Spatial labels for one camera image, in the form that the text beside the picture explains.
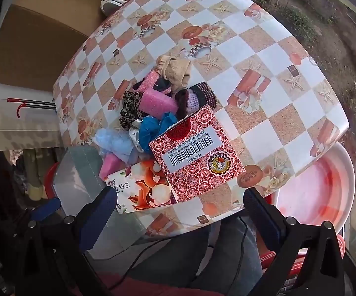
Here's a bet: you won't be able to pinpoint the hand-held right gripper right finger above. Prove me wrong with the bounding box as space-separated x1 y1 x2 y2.
242 186 346 296

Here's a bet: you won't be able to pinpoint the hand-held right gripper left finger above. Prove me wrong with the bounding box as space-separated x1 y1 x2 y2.
15 186 118 296

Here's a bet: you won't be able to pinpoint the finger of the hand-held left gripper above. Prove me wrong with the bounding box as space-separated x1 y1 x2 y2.
30 197 62 222

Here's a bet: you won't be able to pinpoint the red sponge block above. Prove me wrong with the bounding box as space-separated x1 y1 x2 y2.
136 70 161 93

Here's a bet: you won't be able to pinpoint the grey folding box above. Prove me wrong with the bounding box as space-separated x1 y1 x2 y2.
52 146 149 261

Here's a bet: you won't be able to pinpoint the snack packet with Chinese text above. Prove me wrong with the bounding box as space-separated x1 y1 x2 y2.
104 160 179 215

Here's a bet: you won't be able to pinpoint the white plastic basin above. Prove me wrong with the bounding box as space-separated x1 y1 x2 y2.
270 142 356 238

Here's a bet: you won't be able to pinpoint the red patterned box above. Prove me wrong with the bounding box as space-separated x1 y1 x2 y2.
149 104 246 196

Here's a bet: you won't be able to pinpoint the light blue mesh puff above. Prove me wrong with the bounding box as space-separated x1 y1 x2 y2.
94 128 135 164

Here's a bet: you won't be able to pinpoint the person's grey jeans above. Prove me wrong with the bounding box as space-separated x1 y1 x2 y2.
125 219 263 296

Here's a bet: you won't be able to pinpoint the person's red garment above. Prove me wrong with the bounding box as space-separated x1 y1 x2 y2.
98 273 228 296

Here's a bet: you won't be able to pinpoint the white polka dot scrunchie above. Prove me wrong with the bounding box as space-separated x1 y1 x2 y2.
128 126 144 153

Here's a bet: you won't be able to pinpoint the blue scrunchie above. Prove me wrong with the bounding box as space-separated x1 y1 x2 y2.
139 112 178 155

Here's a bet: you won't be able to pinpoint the leopard print scrunchie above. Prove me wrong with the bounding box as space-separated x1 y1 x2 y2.
118 91 144 130

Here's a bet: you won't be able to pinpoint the brown lilac knitted cloth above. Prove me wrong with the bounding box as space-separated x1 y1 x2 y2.
175 82 218 119

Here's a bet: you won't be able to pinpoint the checkered patterned tablecloth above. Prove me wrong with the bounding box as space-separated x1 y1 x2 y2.
52 0 350 238

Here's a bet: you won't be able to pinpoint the beige cloth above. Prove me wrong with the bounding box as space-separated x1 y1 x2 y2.
156 55 192 94

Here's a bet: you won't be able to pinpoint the brown cardboard box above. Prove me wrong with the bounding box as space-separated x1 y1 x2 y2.
0 0 126 93

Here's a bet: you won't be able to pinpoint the white sneaker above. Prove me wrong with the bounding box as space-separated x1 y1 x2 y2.
99 0 135 16

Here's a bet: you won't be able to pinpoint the beige post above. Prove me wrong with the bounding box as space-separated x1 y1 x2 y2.
23 150 44 202

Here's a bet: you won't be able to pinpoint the red handled black rod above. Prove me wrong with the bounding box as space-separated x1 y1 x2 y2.
7 98 57 119

